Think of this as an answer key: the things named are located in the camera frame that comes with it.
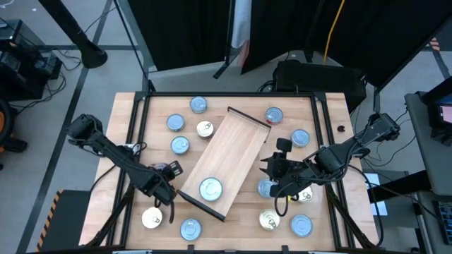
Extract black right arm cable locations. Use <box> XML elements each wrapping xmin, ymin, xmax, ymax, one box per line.
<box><xmin>347</xmin><ymin>165</ymin><xmax>386</xmax><ymax>248</ymax></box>

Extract black curtain stand foot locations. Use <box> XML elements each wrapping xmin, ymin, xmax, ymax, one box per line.
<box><xmin>213</xmin><ymin>49</ymin><xmax>236</xmax><ymax>80</ymax></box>

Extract green label tuna can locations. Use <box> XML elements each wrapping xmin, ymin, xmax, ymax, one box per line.
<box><xmin>166</xmin><ymin>113</ymin><xmax>186</xmax><ymax>133</ymax></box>

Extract grey desk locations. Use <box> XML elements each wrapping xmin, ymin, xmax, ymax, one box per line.
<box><xmin>404</xmin><ymin>91</ymin><xmax>452</xmax><ymax>197</ymax></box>

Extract black equipment rack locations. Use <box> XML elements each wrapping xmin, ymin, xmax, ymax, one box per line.
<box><xmin>0</xmin><ymin>18</ymin><xmax>64</xmax><ymax>102</ymax></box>

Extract wooden shelf with black legs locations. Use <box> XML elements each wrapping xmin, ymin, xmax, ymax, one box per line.
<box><xmin>176</xmin><ymin>106</ymin><xmax>273</xmax><ymax>223</ymax></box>

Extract white fabric banner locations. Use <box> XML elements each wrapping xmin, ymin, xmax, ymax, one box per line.
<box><xmin>230</xmin><ymin>0</ymin><xmax>253</xmax><ymax>67</ymax></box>

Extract black monitor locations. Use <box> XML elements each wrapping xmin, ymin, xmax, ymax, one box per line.
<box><xmin>421</xmin><ymin>75</ymin><xmax>452</xmax><ymax>146</ymax></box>

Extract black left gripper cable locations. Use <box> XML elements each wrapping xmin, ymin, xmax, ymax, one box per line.
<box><xmin>153</xmin><ymin>197</ymin><xmax>177</xmax><ymax>225</ymax></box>

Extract black curtain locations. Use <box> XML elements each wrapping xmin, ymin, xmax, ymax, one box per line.
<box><xmin>241</xmin><ymin>0</ymin><xmax>452</xmax><ymax>89</ymax></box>
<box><xmin>127</xmin><ymin>0</ymin><xmax>236</xmax><ymax>71</ymax></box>

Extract black keyboard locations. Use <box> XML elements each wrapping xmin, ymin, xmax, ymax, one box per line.
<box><xmin>433</xmin><ymin>200</ymin><xmax>452</xmax><ymax>246</ymax></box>

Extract yellow cable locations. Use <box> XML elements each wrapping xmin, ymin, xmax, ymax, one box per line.
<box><xmin>322</xmin><ymin>0</ymin><xmax>346</xmax><ymax>65</ymax></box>

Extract gold lid can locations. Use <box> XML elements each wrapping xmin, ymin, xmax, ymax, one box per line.
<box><xmin>258</xmin><ymin>208</ymin><xmax>281</xmax><ymax>231</ymax></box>
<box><xmin>141</xmin><ymin>207</ymin><xmax>164</xmax><ymax>229</ymax></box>
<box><xmin>196</xmin><ymin>120</ymin><xmax>215</xmax><ymax>139</ymax></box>
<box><xmin>296</xmin><ymin>186</ymin><xmax>314</xmax><ymax>204</ymax></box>

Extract black orange floor machine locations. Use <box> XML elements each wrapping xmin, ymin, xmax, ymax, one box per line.
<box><xmin>0</xmin><ymin>97</ymin><xmax>29</xmax><ymax>170</ymax></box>

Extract black mat with striped edge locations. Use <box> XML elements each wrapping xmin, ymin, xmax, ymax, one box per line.
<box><xmin>35</xmin><ymin>189</ymin><xmax>91</xmax><ymax>253</ymax></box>

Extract teal yellowfin tuna can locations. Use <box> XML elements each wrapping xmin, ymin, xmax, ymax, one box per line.
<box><xmin>170</xmin><ymin>135</ymin><xmax>191</xmax><ymax>156</ymax></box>

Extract black equipment case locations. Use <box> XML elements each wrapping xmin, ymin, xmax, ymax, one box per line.
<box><xmin>273</xmin><ymin>59</ymin><xmax>368</xmax><ymax>114</ymax></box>

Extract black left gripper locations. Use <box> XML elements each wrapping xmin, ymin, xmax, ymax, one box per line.
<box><xmin>141</xmin><ymin>160</ymin><xmax>184</xmax><ymax>207</ymax></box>

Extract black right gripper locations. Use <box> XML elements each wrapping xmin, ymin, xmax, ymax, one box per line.
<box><xmin>260</xmin><ymin>138</ymin><xmax>304</xmax><ymax>198</ymax></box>

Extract grey metal post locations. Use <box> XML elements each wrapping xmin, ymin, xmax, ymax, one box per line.
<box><xmin>113</xmin><ymin>0</ymin><xmax>157</xmax><ymax>93</ymax></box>

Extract black pole with round base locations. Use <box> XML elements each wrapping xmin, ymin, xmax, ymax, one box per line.
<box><xmin>37</xmin><ymin>0</ymin><xmax>109</xmax><ymax>70</ymax></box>

